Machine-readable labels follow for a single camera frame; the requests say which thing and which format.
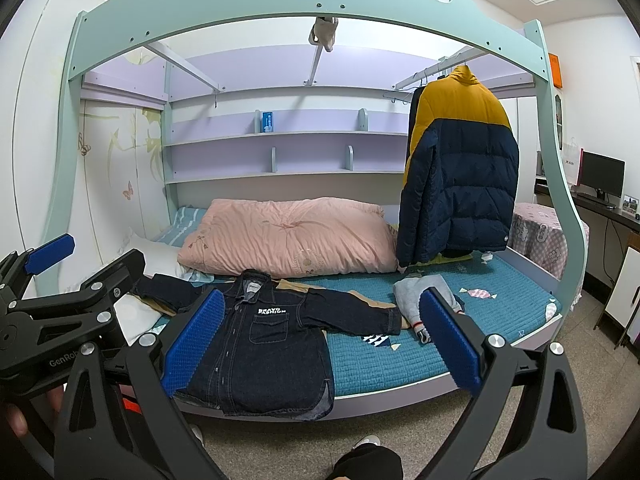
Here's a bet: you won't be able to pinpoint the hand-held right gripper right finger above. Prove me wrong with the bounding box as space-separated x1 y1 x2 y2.
417 287 588 480

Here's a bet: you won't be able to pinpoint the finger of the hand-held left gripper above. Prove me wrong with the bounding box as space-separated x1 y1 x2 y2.
60 249 147 326
0 236 77 307

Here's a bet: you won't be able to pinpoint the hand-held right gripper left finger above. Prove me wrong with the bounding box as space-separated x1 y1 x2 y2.
52 287 228 480

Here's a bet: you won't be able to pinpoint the navy and grey sweatshirt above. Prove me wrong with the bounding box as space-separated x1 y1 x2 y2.
392 274 466 345

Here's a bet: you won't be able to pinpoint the dark denim jacket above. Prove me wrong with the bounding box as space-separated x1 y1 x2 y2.
132 269 403 417

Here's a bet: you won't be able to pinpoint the person's left hand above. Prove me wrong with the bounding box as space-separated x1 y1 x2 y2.
0 382 66 441

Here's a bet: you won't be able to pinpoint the white pillow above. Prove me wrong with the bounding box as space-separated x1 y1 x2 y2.
115 232 193 346

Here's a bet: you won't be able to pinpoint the teal quilted mattress pad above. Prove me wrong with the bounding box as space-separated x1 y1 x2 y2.
150 205 563 397

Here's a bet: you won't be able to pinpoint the teal striped pillow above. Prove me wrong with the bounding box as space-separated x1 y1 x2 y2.
167 206 209 249

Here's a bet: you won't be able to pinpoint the white floral wardrobe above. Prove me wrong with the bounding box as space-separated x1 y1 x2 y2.
75 100 167 262

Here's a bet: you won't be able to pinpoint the beige garment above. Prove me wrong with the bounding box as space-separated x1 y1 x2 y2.
134 279 402 317

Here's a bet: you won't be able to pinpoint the pink checkered cloth cover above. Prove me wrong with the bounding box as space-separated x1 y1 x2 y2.
510 201 571 281

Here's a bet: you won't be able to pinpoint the pink quilt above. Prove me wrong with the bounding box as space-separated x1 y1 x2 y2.
177 197 401 279

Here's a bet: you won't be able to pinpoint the person's black trouser leg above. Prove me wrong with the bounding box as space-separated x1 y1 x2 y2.
325 447 404 480

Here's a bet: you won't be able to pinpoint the yellow and navy puffer jacket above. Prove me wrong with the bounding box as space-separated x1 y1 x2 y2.
396 66 521 268

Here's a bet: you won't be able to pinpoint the dark desk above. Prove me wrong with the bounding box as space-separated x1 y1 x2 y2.
534 177 640 252

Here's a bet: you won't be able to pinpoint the white shopping bag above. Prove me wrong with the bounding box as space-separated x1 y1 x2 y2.
562 137 585 187

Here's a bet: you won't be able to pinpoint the black computer monitor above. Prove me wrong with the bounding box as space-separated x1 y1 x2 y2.
580 151 626 206

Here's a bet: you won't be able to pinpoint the orange box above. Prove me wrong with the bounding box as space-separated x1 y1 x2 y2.
547 53 566 90

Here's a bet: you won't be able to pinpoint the white hanging cloth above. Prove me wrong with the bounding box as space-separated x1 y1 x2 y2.
306 16 341 54

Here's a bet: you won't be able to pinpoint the white clothes rail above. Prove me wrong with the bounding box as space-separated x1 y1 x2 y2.
392 47 493 91

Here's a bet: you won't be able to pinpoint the mint green bunk bed frame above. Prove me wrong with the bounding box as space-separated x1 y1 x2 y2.
37 0 591 421

